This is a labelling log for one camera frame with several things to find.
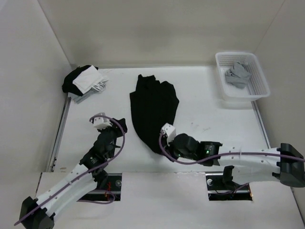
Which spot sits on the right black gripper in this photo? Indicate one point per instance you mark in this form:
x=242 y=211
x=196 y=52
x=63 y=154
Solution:
x=170 y=150

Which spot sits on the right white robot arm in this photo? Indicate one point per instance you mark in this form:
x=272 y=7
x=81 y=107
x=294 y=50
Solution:
x=283 y=164

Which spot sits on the folded white tank top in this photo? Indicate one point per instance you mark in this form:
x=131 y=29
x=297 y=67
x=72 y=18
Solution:
x=89 y=79

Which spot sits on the white plastic basket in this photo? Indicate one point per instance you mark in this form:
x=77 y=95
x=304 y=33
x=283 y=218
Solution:
x=255 y=88

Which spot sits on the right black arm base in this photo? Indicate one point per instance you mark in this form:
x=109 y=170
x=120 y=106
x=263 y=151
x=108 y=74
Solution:
x=220 y=187

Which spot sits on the folded grey tank top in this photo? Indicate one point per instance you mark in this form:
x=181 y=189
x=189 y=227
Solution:
x=78 y=99

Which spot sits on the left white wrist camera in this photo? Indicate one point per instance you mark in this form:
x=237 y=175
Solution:
x=100 y=122

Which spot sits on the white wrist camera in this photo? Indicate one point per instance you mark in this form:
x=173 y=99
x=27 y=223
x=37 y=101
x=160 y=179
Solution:
x=100 y=122
x=169 y=131

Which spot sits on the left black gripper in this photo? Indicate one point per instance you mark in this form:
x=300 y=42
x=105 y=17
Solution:
x=115 y=127

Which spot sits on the folded black tank top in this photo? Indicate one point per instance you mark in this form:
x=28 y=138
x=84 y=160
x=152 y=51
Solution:
x=68 y=86

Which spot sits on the grey tank top in basket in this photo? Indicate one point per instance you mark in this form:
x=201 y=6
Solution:
x=237 y=75

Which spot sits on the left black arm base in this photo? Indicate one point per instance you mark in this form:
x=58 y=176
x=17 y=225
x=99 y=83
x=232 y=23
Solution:
x=113 y=184

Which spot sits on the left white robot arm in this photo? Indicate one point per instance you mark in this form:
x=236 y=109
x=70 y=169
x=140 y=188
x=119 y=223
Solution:
x=43 y=211

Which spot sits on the black tank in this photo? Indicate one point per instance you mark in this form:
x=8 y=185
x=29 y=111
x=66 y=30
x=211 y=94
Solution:
x=68 y=86
x=153 y=104

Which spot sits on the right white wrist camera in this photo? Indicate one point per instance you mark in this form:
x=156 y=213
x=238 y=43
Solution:
x=169 y=131

